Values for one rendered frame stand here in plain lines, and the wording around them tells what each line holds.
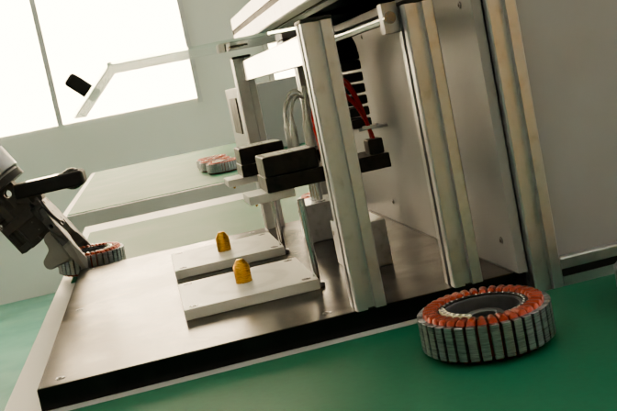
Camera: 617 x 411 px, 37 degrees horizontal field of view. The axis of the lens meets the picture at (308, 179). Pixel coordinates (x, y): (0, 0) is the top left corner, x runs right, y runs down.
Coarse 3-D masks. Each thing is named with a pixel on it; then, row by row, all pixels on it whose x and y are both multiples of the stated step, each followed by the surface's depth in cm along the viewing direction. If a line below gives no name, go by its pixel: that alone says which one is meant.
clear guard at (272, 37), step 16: (272, 32) 116; (288, 32) 118; (192, 48) 115; (208, 48) 117; (224, 48) 126; (240, 48) 135; (112, 64) 113; (128, 64) 118; (144, 64) 127; (160, 64) 137; (96, 80) 113; (96, 96) 129; (80, 112) 114
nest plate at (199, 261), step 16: (240, 240) 136; (256, 240) 133; (272, 240) 130; (176, 256) 133; (192, 256) 130; (208, 256) 128; (224, 256) 125; (240, 256) 123; (256, 256) 123; (272, 256) 124; (176, 272) 122; (192, 272) 122
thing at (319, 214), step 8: (312, 200) 132; (328, 200) 129; (312, 208) 128; (320, 208) 128; (328, 208) 129; (312, 216) 128; (320, 216) 128; (328, 216) 129; (312, 224) 128; (320, 224) 128; (328, 224) 129; (312, 232) 128; (320, 232) 129; (328, 232) 129; (320, 240) 129
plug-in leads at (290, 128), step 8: (304, 88) 130; (288, 96) 133; (296, 96) 129; (304, 96) 129; (288, 104) 130; (304, 104) 132; (304, 112) 132; (304, 120) 132; (288, 128) 130; (296, 128) 128; (304, 128) 132; (288, 136) 130; (296, 136) 128; (304, 136) 132; (312, 136) 129; (288, 144) 131; (296, 144) 128; (312, 144) 129
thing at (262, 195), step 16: (256, 160) 107; (272, 160) 103; (288, 160) 103; (304, 160) 103; (368, 160) 104; (384, 160) 105; (272, 176) 103; (288, 176) 103; (304, 176) 103; (320, 176) 103; (256, 192) 106; (272, 192) 103; (288, 192) 103
